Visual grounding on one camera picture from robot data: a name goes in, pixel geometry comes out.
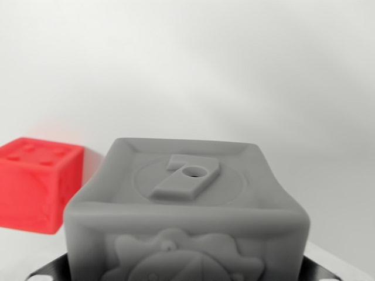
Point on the grey embossed toy cube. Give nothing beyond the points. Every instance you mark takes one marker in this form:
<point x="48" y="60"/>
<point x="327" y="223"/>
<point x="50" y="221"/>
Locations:
<point x="187" y="222"/>

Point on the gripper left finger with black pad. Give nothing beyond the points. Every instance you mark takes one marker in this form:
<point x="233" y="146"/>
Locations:
<point x="49" y="267"/>

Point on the red embossed toy cube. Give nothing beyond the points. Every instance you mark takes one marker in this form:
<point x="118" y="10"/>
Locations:
<point x="32" y="187"/>

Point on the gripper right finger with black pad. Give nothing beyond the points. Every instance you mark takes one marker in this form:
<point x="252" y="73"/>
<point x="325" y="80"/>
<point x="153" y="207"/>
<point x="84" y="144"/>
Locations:
<point x="319" y="269"/>

